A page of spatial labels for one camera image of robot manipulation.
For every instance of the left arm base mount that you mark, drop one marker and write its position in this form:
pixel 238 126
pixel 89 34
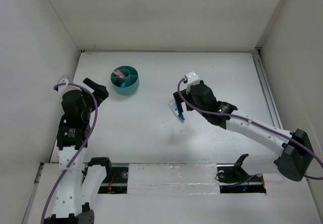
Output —
pixel 117 181

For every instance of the aluminium rail right side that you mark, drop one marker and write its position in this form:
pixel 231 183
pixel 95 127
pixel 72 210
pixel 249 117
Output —
pixel 270 102

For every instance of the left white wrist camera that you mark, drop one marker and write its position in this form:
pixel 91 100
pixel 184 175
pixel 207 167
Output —
pixel 62 84

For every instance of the clear blue glue bottle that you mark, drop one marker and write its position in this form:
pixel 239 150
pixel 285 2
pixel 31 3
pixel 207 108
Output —
pixel 175 110

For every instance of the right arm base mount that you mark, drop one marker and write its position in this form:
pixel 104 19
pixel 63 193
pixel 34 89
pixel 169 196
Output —
pixel 233 179

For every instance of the pink pen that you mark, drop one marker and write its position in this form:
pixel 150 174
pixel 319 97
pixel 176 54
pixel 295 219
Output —
pixel 119 74

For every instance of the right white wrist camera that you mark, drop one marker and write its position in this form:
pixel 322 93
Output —
pixel 191 79

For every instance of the blue black highlighter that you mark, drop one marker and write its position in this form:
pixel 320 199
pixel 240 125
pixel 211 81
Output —
pixel 121 84

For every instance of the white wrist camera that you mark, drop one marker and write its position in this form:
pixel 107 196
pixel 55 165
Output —
pixel 191 79
pixel 62 84

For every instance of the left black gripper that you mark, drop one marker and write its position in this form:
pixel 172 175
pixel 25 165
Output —
pixel 100 92

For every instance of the teal round divided container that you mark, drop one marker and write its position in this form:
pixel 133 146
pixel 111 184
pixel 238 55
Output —
pixel 131 80

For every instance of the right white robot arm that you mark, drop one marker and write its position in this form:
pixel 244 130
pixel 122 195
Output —
pixel 291 152

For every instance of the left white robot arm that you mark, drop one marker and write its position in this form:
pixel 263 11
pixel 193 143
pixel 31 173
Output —
pixel 73 195

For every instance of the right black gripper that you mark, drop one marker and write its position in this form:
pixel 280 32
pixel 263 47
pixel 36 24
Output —
pixel 178 103

